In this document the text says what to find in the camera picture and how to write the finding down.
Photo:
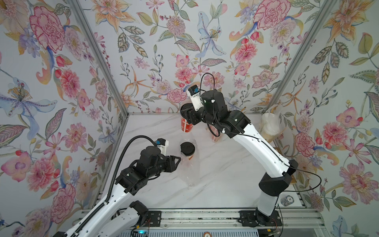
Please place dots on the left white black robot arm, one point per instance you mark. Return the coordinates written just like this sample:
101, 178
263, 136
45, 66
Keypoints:
97, 218

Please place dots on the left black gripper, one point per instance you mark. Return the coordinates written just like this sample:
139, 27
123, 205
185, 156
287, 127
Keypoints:
172, 164

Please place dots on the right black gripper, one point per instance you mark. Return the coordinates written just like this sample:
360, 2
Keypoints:
192, 116

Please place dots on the red cup black lid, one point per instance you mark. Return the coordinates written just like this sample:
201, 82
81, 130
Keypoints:
188, 149
186, 127

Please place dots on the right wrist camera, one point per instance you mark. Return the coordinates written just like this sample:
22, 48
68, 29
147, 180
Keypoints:
194, 94

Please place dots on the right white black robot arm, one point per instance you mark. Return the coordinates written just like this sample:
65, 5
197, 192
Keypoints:
278, 171

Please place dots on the clear plastic carrier bag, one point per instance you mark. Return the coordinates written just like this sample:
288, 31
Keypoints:
270, 127

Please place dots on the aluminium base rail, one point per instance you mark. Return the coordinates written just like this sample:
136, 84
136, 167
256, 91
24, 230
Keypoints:
234, 218

